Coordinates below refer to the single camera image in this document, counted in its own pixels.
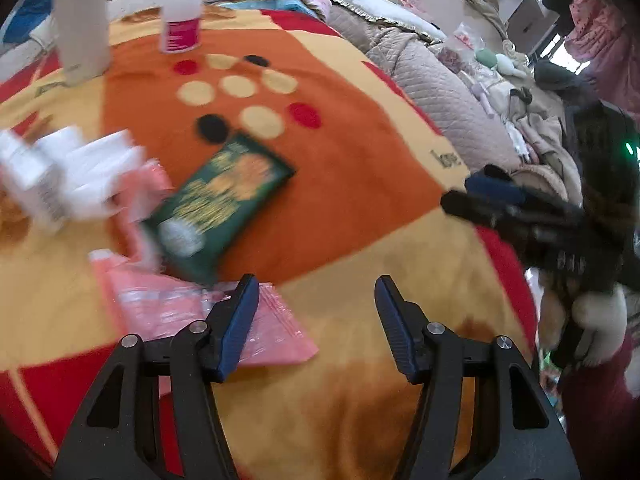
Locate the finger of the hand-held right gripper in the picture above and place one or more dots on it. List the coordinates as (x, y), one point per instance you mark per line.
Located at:
(495, 185)
(472, 207)

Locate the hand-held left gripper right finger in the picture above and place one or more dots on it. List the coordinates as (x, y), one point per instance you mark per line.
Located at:
(395, 325)

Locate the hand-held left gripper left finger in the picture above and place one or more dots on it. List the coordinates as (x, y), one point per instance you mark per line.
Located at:
(235, 325)

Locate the pink plastic bag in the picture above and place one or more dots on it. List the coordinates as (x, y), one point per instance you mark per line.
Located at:
(200, 310)

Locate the green snack packet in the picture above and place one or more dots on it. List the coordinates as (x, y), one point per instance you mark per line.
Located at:
(220, 205)

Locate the small blue white box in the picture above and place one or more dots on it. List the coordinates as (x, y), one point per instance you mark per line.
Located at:
(35, 175)

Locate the person's right forearm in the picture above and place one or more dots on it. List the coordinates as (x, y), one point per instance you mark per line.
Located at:
(602, 327)

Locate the beige quilted bedspread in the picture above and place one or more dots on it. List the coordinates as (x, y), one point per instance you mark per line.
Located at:
(450, 85)

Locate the green white plush toy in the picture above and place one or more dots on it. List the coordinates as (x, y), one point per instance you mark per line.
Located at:
(495, 60)

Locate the printed orange red blanket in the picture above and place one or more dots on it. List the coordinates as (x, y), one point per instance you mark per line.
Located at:
(350, 160)

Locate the clear plastic bag red print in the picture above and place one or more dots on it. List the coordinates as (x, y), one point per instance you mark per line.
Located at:
(462, 45)

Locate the pink hanging garment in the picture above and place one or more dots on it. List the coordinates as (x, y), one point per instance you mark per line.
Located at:
(600, 30)

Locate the white pillow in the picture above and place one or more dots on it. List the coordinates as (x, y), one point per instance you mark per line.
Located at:
(387, 10)

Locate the white pill bottle pink label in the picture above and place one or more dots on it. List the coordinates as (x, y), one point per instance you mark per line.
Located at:
(182, 12)

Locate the white thermos bottle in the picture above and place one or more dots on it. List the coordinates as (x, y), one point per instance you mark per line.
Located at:
(82, 20)

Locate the blue cloth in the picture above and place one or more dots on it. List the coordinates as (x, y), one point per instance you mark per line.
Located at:
(27, 10)

